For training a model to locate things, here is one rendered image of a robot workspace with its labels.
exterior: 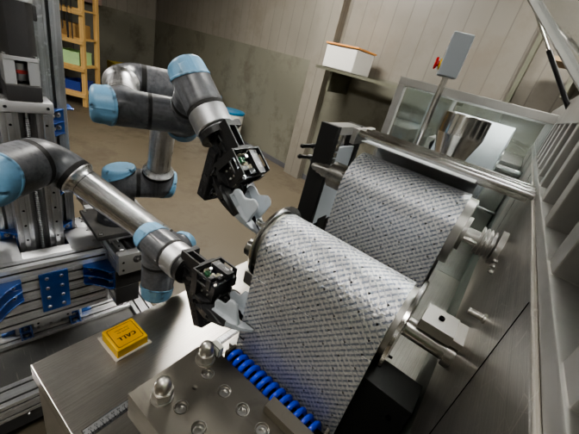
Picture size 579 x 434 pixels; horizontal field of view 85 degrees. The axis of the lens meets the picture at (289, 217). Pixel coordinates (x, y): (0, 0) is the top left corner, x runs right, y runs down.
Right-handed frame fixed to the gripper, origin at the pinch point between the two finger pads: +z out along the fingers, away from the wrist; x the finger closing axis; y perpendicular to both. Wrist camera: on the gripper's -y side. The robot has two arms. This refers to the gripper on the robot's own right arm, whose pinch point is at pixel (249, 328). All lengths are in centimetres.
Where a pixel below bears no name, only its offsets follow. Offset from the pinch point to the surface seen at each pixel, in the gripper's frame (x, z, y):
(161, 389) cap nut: -17.3, -1.7, -2.5
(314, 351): -0.3, 13.3, 6.2
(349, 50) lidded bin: 307, -163, 70
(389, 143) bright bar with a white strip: 29.8, 3.2, 36.0
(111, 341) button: -13.0, -25.8, -16.6
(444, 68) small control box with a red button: 57, 1, 54
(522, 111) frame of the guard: 102, 20, 49
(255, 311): -0.3, 0.5, 5.0
